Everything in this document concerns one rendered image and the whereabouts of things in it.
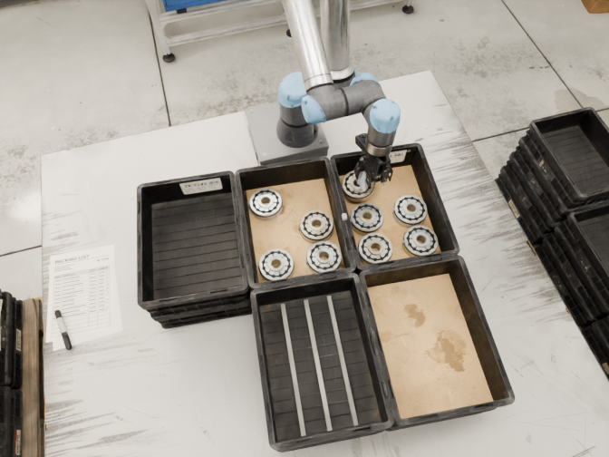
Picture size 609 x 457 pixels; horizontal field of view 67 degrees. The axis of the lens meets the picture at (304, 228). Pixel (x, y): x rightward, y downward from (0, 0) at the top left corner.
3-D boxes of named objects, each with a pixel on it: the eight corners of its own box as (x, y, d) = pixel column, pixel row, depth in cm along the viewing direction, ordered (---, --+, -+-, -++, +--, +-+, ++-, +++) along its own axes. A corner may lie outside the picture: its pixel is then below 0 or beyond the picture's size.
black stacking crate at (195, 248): (149, 204, 150) (137, 185, 140) (238, 190, 152) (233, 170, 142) (151, 320, 132) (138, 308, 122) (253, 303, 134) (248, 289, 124)
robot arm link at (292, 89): (275, 103, 157) (272, 73, 145) (312, 94, 159) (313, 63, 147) (285, 129, 152) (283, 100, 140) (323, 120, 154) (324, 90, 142)
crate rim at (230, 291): (139, 188, 142) (136, 184, 139) (235, 173, 144) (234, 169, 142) (140, 311, 123) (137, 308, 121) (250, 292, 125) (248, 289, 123)
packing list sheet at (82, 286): (44, 257, 153) (43, 257, 153) (113, 240, 156) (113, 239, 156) (45, 353, 139) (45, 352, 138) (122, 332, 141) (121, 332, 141)
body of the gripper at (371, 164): (366, 188, 135) (372, 164, 124) (356, 165, 138) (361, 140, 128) (391, 182, 136) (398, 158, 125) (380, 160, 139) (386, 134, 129)
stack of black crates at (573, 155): (491, 180, 232) (528, 121, 193) (544, 167, 236) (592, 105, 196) (530, 248, 214) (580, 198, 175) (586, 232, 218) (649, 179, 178)
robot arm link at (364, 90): (337, 76, 120) (352, 106, 116) (377, 67, 122) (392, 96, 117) (335, 97, 127) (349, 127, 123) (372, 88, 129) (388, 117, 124)
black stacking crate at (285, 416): (255, 304, 134) (250, 290, 124) (352, 286, 136) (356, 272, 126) (274, 452, 115) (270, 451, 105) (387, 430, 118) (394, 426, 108)
